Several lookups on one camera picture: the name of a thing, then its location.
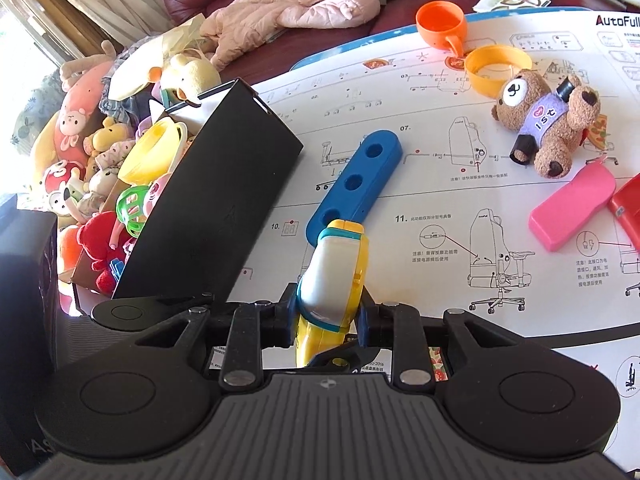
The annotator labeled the yellow and white toy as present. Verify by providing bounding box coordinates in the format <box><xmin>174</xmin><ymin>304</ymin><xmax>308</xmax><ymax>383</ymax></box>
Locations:
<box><xmin>295</xmin><ymin>219</ymin><xmax>371</xmax><ymax>368</ymax></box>

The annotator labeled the pink padded jacket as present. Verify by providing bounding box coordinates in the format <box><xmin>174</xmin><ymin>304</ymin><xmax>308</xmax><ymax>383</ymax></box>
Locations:
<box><xmin>200</xmin><ymin>0</ymin><xmax>382</xmax><ymax>68</ymax></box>

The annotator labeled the red plush toy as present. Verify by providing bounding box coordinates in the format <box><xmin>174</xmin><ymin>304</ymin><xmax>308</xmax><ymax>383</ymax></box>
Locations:
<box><xmin>75</xmin><ymin>210</ymin><xmax>133</xmax><ymax>293</ymax></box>

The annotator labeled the large printed instruction sheet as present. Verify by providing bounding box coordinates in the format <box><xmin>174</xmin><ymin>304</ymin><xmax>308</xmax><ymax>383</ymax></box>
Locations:
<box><xmin>220</xmin><ymin>7</ymin><xmax>640</xmax><ymax>376</ymax></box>

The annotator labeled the orange plastic cup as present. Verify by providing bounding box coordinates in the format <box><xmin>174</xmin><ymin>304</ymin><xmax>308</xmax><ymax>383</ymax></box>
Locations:
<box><xmin>416</xmin><ymin>1</ymin><xmax>468</xmax><ymax>58</ymax></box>

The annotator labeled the blue-edged board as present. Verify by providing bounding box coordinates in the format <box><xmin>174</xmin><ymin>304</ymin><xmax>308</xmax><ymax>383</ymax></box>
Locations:
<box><xmin>290</xmin><ymin>7</ymin><xmax>591</xmax><ymax>73</ymax></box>

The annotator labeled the cream paper bag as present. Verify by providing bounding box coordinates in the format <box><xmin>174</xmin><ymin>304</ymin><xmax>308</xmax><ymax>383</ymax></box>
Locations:
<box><xmin>107</xmin><ymin>15</ymin><xmax>206</xmax><ymax>101</ymax></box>

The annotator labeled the blue bar with holes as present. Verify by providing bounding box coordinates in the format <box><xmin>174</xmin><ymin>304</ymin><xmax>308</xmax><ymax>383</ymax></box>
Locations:
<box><xmin>306</xmin><ymin>130</ymin><xmax>403</xmax><ymax>248</ymax></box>

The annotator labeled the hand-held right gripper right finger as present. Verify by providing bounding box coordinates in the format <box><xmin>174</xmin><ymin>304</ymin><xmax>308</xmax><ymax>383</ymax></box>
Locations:
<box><xmin>355</xmin><ymin>285</ymin><xmax>506</xmax><ymax>391</ymax></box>

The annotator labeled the black cardboard box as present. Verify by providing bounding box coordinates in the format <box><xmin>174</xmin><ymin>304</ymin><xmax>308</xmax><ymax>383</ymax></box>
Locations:
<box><xmin>57</xmin><ymin>77</ymin><xmax>305</xmax><ymax>306</ymax></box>

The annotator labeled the yellow plastic ring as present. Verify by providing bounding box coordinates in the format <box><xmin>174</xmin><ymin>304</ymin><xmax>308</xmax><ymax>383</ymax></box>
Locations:
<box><xmin>464</xmin><ymin>44</ymin><xmax>533</xmax><ymax>98</ymax></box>

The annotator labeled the pile of plush toys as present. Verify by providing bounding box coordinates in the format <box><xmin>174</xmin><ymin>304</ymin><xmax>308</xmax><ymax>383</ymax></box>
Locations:
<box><xmin>15</xmin><ymin>40</ymin><xmax>166</xmax><ymax>281</ymax></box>

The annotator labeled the yellow plastic dome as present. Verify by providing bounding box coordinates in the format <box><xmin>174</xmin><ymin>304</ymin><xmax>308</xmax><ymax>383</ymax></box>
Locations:
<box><xmin>117</xmin><ymin>119</ymin><xmax>190</xmax><ymax>186</ymax></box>

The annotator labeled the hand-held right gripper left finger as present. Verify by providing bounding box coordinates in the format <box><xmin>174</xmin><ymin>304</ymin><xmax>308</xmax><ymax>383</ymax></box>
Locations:
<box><xmin>135</xmin><ymin>282</ymin><xmax>301</xmax><ymax>391</ymax></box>

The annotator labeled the pink plastic case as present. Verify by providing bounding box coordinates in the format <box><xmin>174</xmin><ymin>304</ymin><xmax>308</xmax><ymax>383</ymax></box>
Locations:
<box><xmin>529</xmin><ymin>162</ymin><xmax>617</xmax><ymax>253</ymax></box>

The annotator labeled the brown teddy bear purple shirt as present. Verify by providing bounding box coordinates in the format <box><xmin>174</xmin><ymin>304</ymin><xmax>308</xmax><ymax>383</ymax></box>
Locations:
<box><xmin>491</xmin><ymin>69</ymin><xmax>603</xmax><ymax>179</ymax></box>

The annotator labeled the green lattice half ball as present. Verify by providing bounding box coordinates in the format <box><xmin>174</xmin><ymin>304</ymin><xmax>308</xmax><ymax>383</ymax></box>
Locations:
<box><xmin>116</xmin><ymin>185</ymin><xmax>151</xmax><ymax>238</ymax></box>

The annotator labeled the beige curtain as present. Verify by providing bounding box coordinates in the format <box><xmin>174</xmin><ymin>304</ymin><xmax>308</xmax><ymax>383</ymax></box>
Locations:
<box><xmin>0</xmin><ymin>0</ymin><xmax>173</xmax><ymax>68</ymax></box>

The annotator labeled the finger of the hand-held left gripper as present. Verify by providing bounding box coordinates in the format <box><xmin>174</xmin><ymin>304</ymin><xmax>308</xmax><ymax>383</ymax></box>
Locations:
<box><xmin>306</xmin><ymin>344</ymin><xmax>375</xmax><ymax>373</ymax></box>

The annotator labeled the yellow duck plush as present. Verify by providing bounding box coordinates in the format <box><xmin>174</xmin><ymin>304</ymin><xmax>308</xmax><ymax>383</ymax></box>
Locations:
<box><xmin>160</xmin><ymin>47</ymin><xmax>221</xmax><ymax>103</ymax></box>

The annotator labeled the red plastic stand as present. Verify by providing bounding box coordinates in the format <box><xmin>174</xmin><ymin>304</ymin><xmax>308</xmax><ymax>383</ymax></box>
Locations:
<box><xmin>607</xmin><ymin>172</ymin><xmax>640</xmax><ymax>241</ymax></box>

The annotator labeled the floral cushion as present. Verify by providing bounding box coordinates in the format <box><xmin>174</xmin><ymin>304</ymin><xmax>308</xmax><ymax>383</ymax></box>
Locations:
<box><xmin>12</xmin><ymin>67</ymin><xmax>63</xmax><ymax>156</ymax></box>

